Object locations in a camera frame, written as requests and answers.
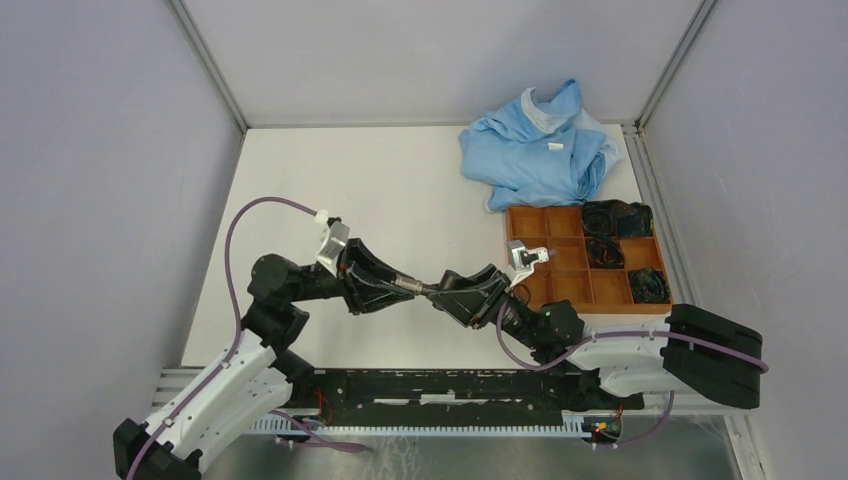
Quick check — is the black cable bundle top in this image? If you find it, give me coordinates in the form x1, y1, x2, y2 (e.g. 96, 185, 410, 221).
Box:
580, 199, 655, 240

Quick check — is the orange compartment tray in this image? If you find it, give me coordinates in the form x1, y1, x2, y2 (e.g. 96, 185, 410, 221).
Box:
505, 206, 674, 314

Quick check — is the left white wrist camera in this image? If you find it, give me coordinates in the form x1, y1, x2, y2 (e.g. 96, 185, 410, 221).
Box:
314, 209, 350, 276

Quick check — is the small grey faucet fitting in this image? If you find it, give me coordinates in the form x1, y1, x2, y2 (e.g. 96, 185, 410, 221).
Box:
393, 277, 424, 295

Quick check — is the dark metal faucet tee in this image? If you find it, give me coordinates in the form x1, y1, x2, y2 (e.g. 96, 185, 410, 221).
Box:
423, 270, 465, 308

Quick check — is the black cable bundle middle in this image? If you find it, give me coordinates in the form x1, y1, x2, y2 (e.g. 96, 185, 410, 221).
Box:
583, 236, 626, 270

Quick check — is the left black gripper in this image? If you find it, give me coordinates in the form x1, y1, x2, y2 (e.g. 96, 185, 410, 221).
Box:
289, 238, 417, 316

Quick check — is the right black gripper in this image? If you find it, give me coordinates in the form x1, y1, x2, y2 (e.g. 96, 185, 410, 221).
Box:
426, 263, 541, 350

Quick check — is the white slotted cable duct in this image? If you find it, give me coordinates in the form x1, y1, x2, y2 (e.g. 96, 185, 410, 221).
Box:
245, 414, 614, 440

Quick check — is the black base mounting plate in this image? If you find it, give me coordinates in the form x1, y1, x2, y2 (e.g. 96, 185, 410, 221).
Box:
282, 368, 645, 427

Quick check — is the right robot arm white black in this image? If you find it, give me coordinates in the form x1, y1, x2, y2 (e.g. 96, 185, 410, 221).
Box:
424, 265, 769, 410

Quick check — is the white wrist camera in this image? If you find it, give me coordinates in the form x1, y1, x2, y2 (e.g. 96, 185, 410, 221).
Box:
505, 240, 550, 274
314, 209, 350, 276

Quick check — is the blue crumpled cloth garment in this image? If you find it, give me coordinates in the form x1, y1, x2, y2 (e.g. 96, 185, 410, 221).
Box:
458, 79, 624, 212

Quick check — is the black green cable bundle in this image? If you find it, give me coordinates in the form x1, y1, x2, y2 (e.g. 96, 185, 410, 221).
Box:
627, 266, 672, 307

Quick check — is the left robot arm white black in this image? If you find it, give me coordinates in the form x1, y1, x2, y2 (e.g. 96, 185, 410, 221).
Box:
113, 239, 434, 479

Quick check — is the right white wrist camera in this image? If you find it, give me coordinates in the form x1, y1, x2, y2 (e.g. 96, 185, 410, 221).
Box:
505, 240, 550, 274

